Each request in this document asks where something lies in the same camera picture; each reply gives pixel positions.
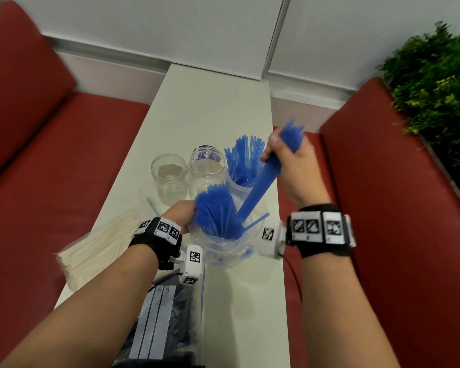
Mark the person's left hand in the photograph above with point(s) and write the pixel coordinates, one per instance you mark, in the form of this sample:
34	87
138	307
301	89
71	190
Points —
180	214

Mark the person's right hand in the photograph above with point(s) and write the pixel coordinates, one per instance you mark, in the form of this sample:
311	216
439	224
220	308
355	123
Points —
303	176

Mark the black wristband with markers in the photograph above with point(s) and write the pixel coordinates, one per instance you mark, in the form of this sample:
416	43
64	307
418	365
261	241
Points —
151	247
322	249

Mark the red sofa beside plant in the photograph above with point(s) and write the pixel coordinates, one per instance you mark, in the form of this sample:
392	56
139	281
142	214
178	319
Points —
406	226

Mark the person's right forearm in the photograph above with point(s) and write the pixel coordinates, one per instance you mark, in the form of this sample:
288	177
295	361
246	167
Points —
345	318

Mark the bag of black straws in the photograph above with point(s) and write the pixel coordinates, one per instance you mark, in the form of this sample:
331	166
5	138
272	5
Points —
184	318

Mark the clear glass jar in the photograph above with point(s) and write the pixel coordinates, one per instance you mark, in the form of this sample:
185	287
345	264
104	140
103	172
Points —
207	176
169	180

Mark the large bundle of blue straws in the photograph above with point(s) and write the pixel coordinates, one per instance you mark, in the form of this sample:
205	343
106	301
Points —
214	210

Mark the green plant hedge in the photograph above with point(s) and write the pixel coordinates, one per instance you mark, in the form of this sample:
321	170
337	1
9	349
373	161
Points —
433	99

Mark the person's left forearm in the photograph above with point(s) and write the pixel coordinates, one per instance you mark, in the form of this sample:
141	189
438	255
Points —
88	314

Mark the black right wristband with markers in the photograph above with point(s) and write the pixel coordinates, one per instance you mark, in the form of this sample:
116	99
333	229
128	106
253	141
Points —
322	249

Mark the clear bag with white strips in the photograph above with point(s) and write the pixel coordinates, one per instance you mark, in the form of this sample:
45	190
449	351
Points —
153	321

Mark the black left wristband with markers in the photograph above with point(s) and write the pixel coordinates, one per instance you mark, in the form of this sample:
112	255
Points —
151	247

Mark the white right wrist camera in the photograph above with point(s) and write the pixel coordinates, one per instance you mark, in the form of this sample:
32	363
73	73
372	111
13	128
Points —
270	247

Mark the clear plastic bag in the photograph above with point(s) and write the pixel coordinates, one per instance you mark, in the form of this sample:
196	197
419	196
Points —
230	254

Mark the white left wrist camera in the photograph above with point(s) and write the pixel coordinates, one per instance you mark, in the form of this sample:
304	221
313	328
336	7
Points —
191	270

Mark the clear blue-zip bag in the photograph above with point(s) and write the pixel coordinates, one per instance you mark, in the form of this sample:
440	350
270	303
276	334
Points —
152	205

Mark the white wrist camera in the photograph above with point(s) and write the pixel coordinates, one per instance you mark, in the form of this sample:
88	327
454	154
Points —
191	270
270	247

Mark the small bunch of blue straws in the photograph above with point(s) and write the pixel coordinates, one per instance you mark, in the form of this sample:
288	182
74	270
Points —
262	183
243	160

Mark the frosted plastic jar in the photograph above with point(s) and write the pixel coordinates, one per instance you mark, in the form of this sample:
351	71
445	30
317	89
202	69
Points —
237	191

